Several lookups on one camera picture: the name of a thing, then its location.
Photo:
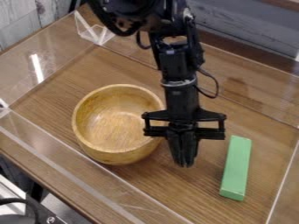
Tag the green rectangular block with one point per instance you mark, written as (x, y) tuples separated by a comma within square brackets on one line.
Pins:
[(235, 175)]

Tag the clear acrylic corner bracket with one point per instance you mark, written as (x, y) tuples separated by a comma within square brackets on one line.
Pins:
[(93, 33)]

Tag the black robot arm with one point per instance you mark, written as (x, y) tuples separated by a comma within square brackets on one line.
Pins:
[(168, 21)]

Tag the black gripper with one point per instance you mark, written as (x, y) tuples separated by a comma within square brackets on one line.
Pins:
[(184, 116)]

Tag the black metal table bracket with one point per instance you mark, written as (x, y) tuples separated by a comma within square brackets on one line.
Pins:
[(47, 217)]

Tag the brown wooden bowl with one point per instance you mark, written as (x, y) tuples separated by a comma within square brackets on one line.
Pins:
[(108, 126)]

